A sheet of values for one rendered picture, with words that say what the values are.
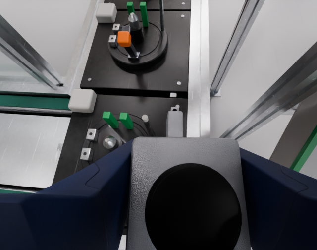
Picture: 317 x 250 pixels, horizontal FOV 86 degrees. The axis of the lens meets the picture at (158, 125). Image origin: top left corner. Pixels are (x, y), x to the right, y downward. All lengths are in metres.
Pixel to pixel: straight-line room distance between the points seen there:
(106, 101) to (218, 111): 0.29
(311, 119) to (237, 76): 0.37
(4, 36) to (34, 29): 0.45
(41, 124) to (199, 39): 0.44
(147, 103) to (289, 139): 0.24
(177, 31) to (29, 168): 0.47
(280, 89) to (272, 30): 0.52
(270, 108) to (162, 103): 0.21
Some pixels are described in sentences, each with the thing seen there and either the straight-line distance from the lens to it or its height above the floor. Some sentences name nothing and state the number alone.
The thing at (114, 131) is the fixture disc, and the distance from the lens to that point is 0.32.
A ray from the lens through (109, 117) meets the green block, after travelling 0.28.
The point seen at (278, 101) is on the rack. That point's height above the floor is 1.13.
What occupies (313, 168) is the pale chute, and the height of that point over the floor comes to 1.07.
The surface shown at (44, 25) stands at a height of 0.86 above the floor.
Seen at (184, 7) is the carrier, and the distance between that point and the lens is 0.54.
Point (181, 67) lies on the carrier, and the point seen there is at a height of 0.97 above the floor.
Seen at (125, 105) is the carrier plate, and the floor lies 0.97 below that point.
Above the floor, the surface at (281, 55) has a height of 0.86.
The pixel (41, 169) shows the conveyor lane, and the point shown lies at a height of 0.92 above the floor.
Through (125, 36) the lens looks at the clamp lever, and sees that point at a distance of 0.32.
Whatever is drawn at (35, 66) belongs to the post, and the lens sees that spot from 0.42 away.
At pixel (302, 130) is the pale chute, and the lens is 0.21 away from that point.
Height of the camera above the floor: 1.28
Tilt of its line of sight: 70 degrees down
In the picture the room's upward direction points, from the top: 10 degrees counter-clockwise
